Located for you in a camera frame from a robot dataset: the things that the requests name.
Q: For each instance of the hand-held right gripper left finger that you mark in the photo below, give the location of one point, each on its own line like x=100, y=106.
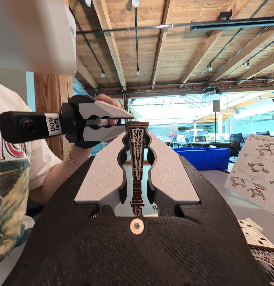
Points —
x=101, y=176

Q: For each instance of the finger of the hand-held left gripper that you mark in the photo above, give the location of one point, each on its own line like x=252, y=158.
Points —
x=99, y=135
x=99, y=109

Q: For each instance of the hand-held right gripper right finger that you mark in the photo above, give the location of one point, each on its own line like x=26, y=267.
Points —
x=172, y=178

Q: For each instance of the wooden tower spire model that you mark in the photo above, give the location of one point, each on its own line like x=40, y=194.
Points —
x=137, y=156

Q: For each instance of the grey desk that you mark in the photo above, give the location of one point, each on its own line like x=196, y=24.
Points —
x=239, y=212

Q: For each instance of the person's left hand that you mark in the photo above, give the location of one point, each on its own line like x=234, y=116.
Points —
x=109, y=99

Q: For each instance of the blue plastic bin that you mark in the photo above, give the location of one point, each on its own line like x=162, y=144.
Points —
x=201, y=159

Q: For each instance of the wooden pillar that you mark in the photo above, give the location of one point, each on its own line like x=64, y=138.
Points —
x=52, y=89

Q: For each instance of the black office chair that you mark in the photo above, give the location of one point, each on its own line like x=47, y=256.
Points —
x=236, y=140

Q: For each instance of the paper instruction sheet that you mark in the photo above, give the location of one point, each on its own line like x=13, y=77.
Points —
x=251, y=169

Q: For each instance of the person's white printed t-shirt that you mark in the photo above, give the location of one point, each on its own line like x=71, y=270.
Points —
x=12, y=178

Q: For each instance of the dark panel on stand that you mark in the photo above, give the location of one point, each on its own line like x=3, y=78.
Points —
x=216, y=106

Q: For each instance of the ceiling projector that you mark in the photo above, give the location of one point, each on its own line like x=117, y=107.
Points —
x=211, y=92

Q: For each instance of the small white wax block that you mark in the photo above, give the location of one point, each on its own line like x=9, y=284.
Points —
x=256, y=224

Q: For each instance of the wooden tower base model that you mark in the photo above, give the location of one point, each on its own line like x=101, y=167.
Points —
x=257, y=239

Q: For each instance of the black ceiling track fixture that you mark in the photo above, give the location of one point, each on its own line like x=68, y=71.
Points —
x=217, y=28

